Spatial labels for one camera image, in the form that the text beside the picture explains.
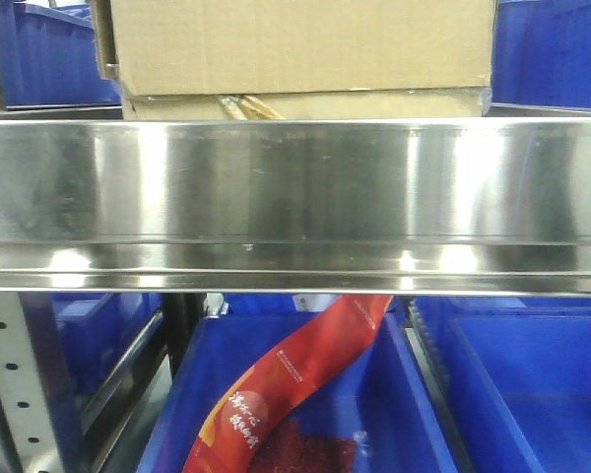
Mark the blue bin right lower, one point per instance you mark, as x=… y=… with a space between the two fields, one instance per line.
x=516 y=376

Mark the blue bin with red bag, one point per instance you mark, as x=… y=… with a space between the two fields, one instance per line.
x=333 y=391

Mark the red snack bag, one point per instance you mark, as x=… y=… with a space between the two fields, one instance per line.
x=281 y=379

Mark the blue bin upper right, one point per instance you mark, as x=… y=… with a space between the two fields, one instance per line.
x=542 y=53

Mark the large plain cardboard box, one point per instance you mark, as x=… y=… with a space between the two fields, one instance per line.
x=218 y=60

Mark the blue bin upper left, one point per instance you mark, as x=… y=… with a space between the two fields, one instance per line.
x=48 y=56

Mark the stainless steel shelf rack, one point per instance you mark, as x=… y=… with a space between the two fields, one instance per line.
x=498 y=205

